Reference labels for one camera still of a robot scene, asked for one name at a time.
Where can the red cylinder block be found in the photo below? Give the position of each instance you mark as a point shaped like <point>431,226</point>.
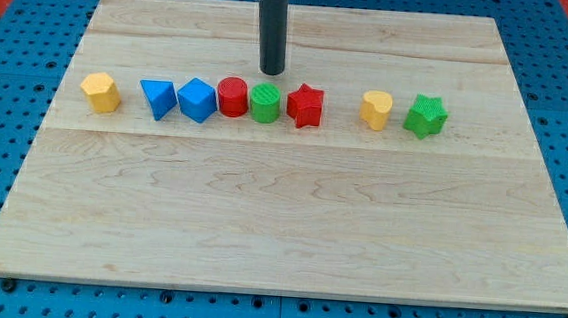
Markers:
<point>232,97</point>

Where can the green star block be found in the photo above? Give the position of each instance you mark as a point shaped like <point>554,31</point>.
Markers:
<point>426,116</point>

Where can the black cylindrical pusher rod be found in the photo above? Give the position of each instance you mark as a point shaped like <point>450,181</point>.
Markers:
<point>273,32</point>

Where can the light wooden board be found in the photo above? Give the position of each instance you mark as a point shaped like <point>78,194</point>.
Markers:
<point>466,218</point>

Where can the blue cube block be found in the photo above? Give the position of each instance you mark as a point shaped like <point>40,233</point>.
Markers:
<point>197,100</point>

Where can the yellow hexagon block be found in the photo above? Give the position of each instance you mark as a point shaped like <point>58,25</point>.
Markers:
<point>101,92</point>

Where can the yellow heart block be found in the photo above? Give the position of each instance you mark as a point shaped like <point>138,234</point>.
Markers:
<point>375,109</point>

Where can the blue triangle block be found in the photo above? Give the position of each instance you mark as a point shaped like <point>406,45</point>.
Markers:
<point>160,95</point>

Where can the red star block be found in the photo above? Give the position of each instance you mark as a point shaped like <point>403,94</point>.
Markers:
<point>305,106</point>

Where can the green cylinder block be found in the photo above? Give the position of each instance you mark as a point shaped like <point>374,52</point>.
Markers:
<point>265,103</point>

